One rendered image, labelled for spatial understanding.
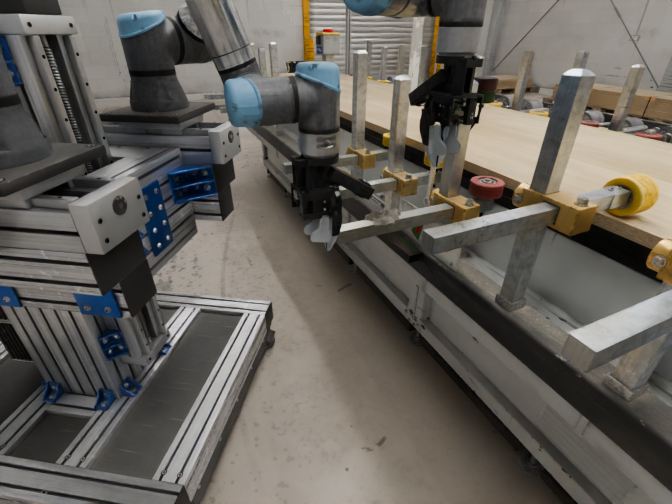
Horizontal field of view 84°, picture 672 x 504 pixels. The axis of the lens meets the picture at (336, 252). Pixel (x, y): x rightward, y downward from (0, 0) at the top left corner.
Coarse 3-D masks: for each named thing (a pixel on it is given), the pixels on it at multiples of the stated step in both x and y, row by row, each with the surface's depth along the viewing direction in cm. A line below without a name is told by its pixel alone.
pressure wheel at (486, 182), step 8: (480, 176) 94; (488, 176) 94; (472, 184) 91; (480, 184) 89; (488, 184) 89; (496, 184) 89; (504, 184) 90; (472, 192) 92; (480, 192) 90; (488, 192) 89; (496, 192) 89; (480, 216) 96
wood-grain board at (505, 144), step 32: (384, 96) 214; (384, 128) 145; (416, 128) 144; (480, 128) 144; (512, 128) 144; (544, 128) 144; (480, 160) 108; (512, 160) 108; (576, 160) 108; (608, 160) 108; (640, 160) 108; (576, 192) 87; (608, 224) 76; (640, 224) 72
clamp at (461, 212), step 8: (432, 192) 97; (440, 200) 93; (448, 200) 91; (456, 200) 90; (464, 200) 90; (456, 208) 88; (464, 208) 86; (472, 208) 87; (480, 208) 88; (456, 216) 89; (464, 216) 87; (472, 216) 88
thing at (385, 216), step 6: (384, 210) 83; (390, 210) 83; (396, 210) 85; (366, 216) 84; (372, 216) 83; (378, 216) 83; (384, 216) 83; (390, 216) 82; (396, 216) 83; (378, 222) 81; (384, 222) 80; (390, 222) 81
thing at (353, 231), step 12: (444, 204) 91; (480, 204) 92; (492, 204) 94; (408, 216) 85; (420, 216) 86; (432, 216) 88; (444, 216) 89; (348, 228) 80; (360, 228) 80; (372, 228) 82; (384, 228) 83; (396, 228) 85; (336, 240) 80; (348, 240) 80
